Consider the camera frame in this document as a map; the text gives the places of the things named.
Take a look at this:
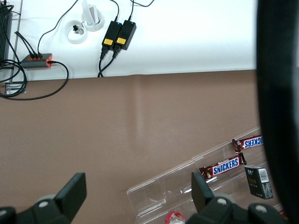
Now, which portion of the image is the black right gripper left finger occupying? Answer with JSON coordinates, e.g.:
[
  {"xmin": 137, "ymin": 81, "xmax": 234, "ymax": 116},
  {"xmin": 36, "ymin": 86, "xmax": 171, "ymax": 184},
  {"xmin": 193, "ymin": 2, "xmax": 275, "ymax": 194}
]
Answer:
[{"xmin": 0, "ymin": 172, "xmax": 87, "ymax": 224}]

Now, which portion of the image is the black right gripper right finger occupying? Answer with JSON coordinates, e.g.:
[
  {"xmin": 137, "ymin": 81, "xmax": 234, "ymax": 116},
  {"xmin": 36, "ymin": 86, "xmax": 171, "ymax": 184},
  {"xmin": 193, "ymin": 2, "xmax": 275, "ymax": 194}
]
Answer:
[{"xmin": 186, "ymin": 172, "xmax": 289, "ymax": 224}]

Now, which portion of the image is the Snickers chocolate bar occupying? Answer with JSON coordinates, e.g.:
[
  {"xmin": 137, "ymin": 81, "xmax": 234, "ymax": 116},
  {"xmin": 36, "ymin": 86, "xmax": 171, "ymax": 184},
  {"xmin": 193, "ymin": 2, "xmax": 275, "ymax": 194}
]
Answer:
[
  {"xmin": 198, "ymin": 152, "xmax": 248, "ymax": 183},
  {"xmin": 231, "ymin": 135, "xmax": 264, "ymax": 150}
]

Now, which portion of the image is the small black box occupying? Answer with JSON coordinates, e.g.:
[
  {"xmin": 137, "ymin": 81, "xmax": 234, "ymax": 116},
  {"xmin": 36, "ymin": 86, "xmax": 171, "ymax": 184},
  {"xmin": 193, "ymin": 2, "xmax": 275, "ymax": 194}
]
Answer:
[{"xmin": 244, "ymin": 164, "xmax": 274, "ymax": 200}]

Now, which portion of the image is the red snack cup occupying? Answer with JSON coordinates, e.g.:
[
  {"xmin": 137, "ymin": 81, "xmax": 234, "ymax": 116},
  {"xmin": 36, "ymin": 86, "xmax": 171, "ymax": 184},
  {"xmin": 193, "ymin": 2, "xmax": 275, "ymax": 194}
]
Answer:
[{"xmin": 165, "ymin": 210, "xmax": 186, "ymax": 224}]

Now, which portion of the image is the clear acrylic step display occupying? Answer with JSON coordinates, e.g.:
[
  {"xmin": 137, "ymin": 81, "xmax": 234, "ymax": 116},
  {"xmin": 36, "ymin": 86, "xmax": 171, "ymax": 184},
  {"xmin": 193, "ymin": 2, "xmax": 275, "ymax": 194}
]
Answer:
[{"xmin": 126, "ymin": 126, "xmax": 282, "ymax": 219}]

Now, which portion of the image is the brown table cover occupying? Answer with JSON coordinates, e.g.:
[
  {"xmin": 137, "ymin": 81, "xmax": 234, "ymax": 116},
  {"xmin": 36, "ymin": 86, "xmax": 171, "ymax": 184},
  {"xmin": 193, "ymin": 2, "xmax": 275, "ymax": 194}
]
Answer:
[{"xmin": 0, "ymin": 69, "xmax": 266, "ymax": 224}]

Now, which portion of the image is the grey orange USB hub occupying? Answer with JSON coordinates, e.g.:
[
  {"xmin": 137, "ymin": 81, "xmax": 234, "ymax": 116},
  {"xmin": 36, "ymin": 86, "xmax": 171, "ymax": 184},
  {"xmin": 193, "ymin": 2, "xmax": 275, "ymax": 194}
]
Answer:
[{"xmin": 20, "ymin": 53, "xmax": 54, "ymax": 70}]

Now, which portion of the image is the black power adapter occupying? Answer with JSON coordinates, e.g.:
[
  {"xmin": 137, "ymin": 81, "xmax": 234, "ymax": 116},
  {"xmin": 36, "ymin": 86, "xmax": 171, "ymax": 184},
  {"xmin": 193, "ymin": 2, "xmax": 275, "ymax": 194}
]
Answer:
[
  {"xmin": 101, "ymin": 20, "xmax": 122, "ymax": 47},
  {"xmin": 115, "ymin": 20, "xmax": 137, "ymax": 51}
]

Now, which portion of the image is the black finned device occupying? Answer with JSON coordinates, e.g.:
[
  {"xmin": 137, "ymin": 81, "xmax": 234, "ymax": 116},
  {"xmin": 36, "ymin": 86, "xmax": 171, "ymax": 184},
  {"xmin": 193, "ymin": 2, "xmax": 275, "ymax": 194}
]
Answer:
[{"xmin": 0, "ymin": 4, "xmax": 13, "ymax": 63}]

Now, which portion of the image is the black hub cable loop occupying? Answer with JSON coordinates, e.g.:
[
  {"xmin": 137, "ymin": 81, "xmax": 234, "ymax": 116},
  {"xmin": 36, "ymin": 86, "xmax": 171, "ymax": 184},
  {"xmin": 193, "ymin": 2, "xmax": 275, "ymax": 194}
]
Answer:
[{"xmin": 0, "ymin": 60, "xmax": 70, "ymax": 101}]

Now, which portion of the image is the silver metal bracket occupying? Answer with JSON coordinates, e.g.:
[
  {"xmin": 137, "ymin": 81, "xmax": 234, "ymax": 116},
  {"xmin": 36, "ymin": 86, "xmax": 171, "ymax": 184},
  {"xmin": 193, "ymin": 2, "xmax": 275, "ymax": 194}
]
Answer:
[{"xmin": 4, "ymin": 81, "xmax": 27, "ymax": 95}]

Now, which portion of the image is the black adapter power cord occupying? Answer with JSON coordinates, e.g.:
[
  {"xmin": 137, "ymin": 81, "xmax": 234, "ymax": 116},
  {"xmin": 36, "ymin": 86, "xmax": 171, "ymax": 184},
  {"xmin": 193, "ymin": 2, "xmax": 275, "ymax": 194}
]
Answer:
[
  {"xmin": 99, "ymin": 46, "xmax": 121, "ymax": 78},
  {"xmin": 97, "ymin": 45, "xmax": 108, "ymax": 78}
]

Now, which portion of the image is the thin black hub cable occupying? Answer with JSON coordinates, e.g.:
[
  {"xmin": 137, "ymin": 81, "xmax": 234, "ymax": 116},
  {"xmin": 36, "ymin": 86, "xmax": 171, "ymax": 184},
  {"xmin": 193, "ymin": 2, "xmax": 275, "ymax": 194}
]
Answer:
[{"xmin": 37, "ymin": 0, "xmax": 79, "ymax": 55}]

